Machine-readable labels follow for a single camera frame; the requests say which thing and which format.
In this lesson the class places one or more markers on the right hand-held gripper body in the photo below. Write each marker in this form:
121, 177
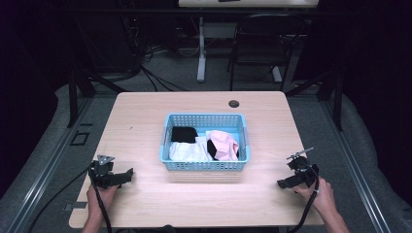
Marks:
303, 170

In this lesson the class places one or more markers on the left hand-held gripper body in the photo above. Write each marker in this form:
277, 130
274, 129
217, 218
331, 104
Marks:
103, 173

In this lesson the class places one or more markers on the white cloth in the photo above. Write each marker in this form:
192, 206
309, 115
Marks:
189, 151

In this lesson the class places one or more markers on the black cloth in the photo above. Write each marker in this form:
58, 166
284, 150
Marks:
183, 134

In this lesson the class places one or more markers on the pink cloth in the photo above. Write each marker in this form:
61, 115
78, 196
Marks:
225, 145

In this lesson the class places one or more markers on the blue plastic basket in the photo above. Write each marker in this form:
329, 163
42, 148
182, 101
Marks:
205, 142

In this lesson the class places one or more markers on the person's left hand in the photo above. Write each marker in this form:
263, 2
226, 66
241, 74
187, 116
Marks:
103, 194

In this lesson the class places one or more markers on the person's right hand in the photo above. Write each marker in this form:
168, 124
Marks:
319, 195

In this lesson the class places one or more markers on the black metal stand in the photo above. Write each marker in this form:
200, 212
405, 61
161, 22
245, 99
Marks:
82, 87
324, 90

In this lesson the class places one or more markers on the black folding chair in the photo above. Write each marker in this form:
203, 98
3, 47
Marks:
264, 48

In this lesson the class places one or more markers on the white desk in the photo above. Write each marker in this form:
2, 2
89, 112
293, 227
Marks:
226, 19

